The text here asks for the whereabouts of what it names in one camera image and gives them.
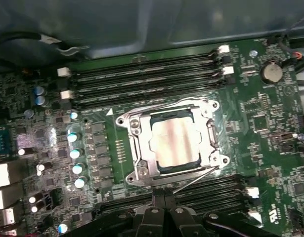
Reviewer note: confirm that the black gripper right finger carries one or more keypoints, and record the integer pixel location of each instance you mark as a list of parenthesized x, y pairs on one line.
[(184, 222)]

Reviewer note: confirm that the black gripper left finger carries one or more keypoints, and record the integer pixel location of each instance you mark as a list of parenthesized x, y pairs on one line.
[(146, 222)]

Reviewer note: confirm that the metal socket locking lever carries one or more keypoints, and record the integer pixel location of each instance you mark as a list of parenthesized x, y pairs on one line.
[(196, 180), (154, 106)]

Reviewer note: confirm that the metal socket cover frame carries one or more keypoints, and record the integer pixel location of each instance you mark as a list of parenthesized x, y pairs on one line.
[(144, 145)]

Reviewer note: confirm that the silver CPU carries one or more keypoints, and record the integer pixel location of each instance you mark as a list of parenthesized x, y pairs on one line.
[(175, 143)]

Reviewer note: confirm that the RAM slot with white clips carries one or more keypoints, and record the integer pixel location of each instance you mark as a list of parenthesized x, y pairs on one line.
[(256, 217), (142, 60), (211, 198), (142, 83)]

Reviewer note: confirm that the CPU socket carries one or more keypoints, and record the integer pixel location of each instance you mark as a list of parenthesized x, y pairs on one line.
[(217, 159)]

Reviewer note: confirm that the green motherboard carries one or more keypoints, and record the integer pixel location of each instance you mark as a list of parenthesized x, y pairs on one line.
[(253, 158)]

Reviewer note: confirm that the silver coin battery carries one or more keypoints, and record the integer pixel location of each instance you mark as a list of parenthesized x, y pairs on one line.
[(271, 71)]

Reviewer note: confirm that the black open PC case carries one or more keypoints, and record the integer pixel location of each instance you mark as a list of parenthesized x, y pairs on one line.
[(151, 19)]

